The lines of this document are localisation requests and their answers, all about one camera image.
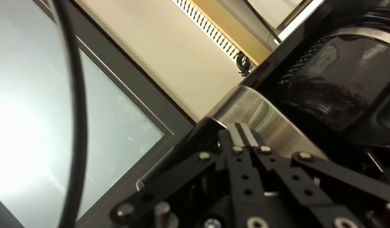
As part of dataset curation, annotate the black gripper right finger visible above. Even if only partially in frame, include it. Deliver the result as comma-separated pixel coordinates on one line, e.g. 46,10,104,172
228,123,390,228

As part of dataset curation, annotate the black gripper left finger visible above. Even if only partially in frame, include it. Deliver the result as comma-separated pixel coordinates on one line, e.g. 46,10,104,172
109,129,264,228

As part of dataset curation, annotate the black steel coffee maker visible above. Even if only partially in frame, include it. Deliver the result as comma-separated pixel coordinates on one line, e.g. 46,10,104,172
136,0,390,189

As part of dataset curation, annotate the black cable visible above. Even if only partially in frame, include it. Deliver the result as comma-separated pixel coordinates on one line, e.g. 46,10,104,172
51,0,90,228

